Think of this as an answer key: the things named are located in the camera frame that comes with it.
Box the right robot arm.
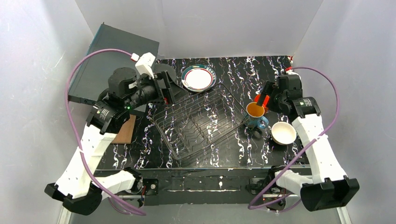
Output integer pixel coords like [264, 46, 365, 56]
[248, 75, 360, 211]

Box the wire dish rack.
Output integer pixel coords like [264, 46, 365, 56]
[153, 83, 247, 161]

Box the white plate green red rim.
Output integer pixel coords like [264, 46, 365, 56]
[181, 64, 217, 92]

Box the purple cable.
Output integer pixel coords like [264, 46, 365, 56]
[247, 66, 340, 214]
[64, 49, 147, 217]

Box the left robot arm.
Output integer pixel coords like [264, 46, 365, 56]
[44, 64, 183, 216]

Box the black foam spool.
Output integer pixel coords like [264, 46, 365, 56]
[153, 63, 189, 101]

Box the dark grey metal box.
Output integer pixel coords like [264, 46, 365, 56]
[68, 24, 159, 105]

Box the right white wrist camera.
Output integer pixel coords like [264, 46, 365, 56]
[281, 67, 299, 76]

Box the wooden board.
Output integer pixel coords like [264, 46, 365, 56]
[112, 115, 136, 144]

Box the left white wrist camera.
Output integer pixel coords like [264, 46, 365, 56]
[135, 52, 156, 79]

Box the blue butterfly mug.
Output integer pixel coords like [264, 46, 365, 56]
[245, 102, 269, 129]

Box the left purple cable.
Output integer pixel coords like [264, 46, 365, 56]
[64, 49, 147, 217]

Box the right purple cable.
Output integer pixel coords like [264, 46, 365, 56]
[247, 66, 340, 214]

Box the white floral bowl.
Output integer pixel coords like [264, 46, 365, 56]
[271, 122, 297, 145]

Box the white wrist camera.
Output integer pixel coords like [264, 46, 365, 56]
[135, 52, 156, 79]
[281, 67, 299, 76]

